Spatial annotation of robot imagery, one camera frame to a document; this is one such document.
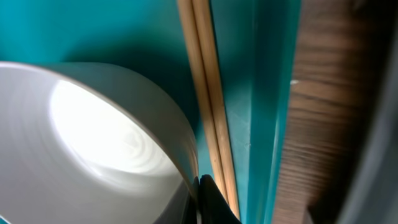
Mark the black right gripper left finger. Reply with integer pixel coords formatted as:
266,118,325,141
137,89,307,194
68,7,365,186
183,177,200,224

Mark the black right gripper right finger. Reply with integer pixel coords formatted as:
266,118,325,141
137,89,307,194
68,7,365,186
198,175,241,224

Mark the grey bowl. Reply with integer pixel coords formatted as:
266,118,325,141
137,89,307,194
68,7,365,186
1,62,198,224

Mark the wooden chopstick right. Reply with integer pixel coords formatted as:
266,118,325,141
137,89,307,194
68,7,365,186
193,0,240,218

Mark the wooden chopstick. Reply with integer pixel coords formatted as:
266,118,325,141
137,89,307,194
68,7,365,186
193,0,240,218
177,0,228,200

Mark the grey dish rack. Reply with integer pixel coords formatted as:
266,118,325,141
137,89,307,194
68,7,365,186
337,26,397,224

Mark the wooden chopstick left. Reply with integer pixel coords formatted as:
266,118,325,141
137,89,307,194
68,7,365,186
177,0,228,200

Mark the teal serving tray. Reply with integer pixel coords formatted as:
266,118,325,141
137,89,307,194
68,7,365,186
1,0,300,223

